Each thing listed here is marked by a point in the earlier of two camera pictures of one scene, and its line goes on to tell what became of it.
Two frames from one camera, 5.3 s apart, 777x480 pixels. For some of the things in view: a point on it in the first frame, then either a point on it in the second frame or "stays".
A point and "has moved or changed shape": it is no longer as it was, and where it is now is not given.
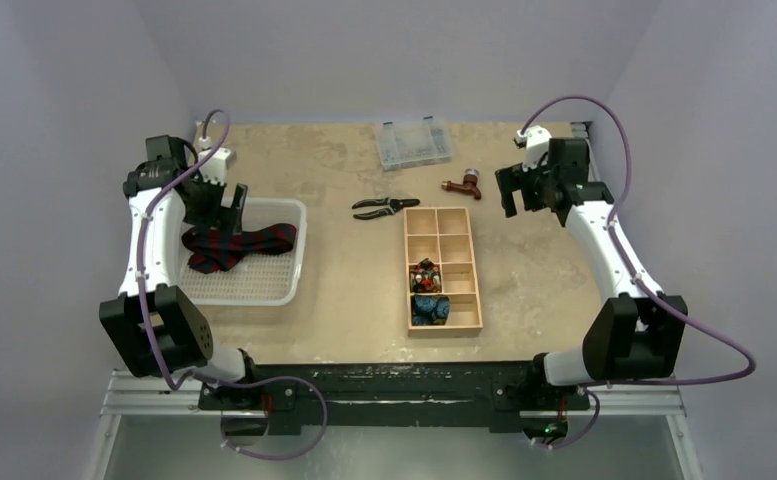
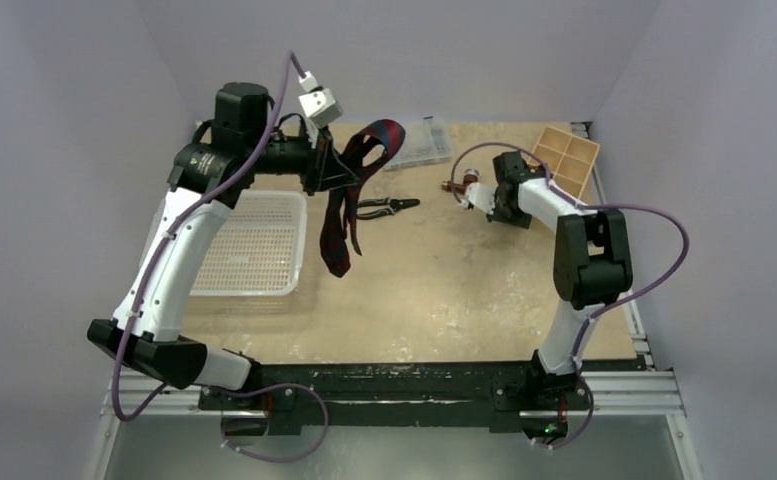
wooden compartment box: [442, 236] has moved or changed shape
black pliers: [393, 205] stays
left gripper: [218, 217] -> [325, 169]
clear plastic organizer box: [414, 143] stays
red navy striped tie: [216, 253] -> [359, 152]
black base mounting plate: [394, 398] stays
